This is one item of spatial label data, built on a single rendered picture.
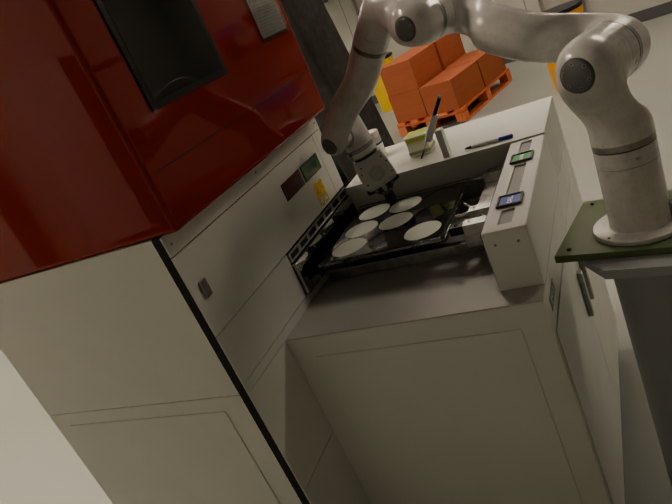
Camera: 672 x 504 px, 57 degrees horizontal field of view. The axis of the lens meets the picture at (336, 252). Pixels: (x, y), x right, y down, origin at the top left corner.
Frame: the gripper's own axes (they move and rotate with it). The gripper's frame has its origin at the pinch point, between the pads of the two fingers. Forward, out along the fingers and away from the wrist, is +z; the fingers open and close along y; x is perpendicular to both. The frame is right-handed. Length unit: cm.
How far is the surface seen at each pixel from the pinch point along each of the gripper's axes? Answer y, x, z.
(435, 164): 16.1, -1.4, -1.7
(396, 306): -15.2, -46.5, 8.0
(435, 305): -8, -54, 9
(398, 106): 87, 454, 73
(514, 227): 13, -64, -2
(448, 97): 126, 411, 83
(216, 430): -67, -48, 10
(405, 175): 7.5, 3.7, -2.1
